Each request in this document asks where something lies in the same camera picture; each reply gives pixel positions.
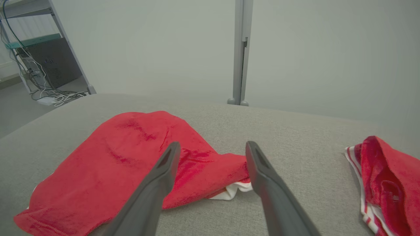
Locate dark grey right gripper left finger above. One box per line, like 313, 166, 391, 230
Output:
89, 142, 181, 236

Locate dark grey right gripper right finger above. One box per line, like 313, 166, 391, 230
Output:
245, 141, 322, 236

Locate red shirt with white trim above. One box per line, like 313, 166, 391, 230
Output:
13, 111, 253, 236

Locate grey fabric covered platform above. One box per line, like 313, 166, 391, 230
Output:
0, 93, 420, 236

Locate crumpled red jersey white stripes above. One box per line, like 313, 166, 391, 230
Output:
345, 135, 420, 236

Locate grey metal shelf rack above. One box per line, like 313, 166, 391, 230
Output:
0, 0, 96, 95

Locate white power strip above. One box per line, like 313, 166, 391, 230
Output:
36, 96, 57, 106

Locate black perforated equipment box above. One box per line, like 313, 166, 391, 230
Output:
23, 38, 82, 89

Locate white cable bundle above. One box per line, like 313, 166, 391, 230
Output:
28, 57, 88, 108

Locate grey metal partition post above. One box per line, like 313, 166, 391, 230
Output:
227, 0, 254, 106

